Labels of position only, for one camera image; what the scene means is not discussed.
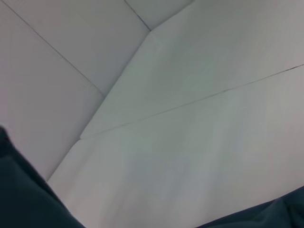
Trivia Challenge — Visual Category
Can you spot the teal T-shirt with FREE print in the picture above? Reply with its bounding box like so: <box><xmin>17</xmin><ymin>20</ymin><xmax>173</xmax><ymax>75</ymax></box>
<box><xmin>0</xmin><ymin>125</ymin><xmax>304</xmax><ymax>228</ymax></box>

